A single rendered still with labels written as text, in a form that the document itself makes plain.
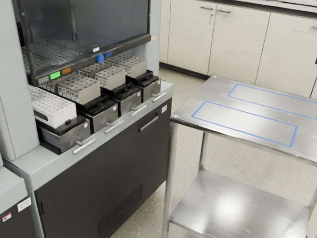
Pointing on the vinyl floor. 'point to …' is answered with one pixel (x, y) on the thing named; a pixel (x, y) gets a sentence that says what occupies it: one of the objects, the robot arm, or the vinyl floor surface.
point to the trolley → (213, 180)
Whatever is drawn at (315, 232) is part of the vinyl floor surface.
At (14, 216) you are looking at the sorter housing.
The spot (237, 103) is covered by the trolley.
